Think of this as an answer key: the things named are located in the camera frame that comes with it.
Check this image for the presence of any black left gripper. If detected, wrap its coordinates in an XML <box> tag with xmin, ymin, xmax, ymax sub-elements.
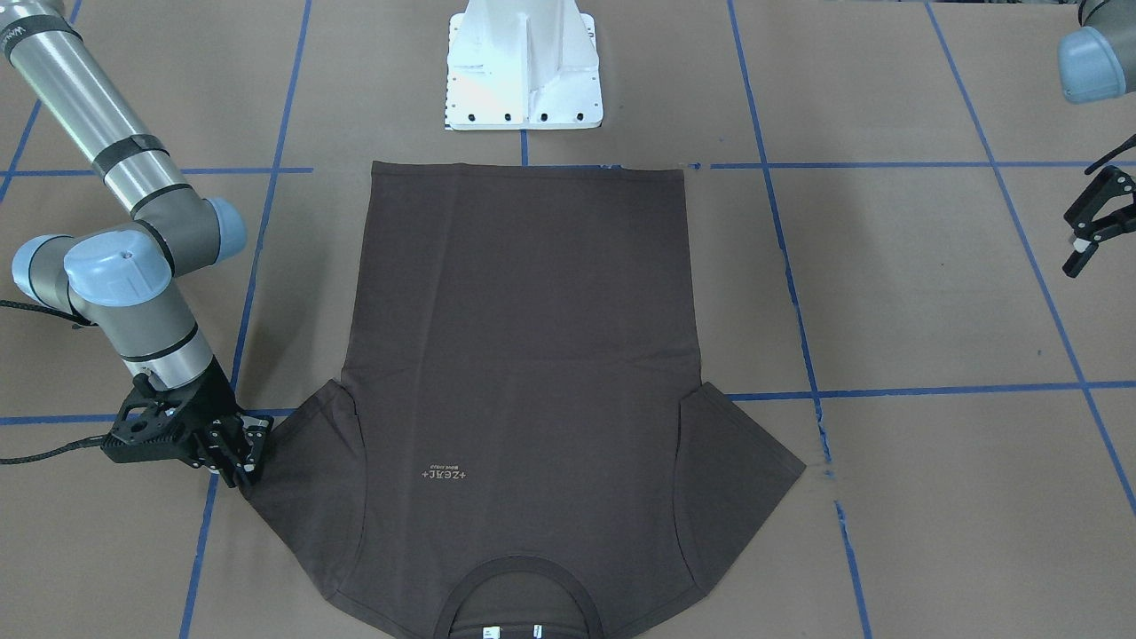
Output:
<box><xmin>1062</xmin><ymin>166</ymin><xmax>1135</xmax><ymax>279</ymax></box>

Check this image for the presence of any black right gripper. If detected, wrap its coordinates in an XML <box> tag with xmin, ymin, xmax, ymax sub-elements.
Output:
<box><xmin>100</xmin><ymin>359</ymin><xmax>272</xmax><ymax>488</ymax></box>

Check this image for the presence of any dark brown t-shirt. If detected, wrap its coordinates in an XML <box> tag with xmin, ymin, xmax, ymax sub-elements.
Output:
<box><xmin>245</xmin><ymin>161</ymin><xmax>807</xmax><ymax>638</ymax></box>

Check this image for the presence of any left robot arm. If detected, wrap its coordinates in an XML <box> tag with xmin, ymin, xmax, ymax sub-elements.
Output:
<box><xmin>1058</xmin><ymin>1</ymin><xmax>1135</xmax><ymax>279</ymax></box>

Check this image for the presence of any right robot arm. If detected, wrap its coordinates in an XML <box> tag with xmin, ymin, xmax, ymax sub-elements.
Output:
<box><xmin>3</xmin><ymin>1</ymin><xmax>272</xmax><ymax>489</ymax></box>

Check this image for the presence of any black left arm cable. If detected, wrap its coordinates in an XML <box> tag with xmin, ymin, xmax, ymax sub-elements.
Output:
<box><xmin>1085</xmin><ymin>133</ymin><xmax>1136</xmax><ymax>175</ymax></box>

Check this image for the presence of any white camera stand base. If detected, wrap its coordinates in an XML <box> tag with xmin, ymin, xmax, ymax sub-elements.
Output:
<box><xmin>444</xmin><ymin>1</ymin><xmax>604</xmax><ymax>132</ymax></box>

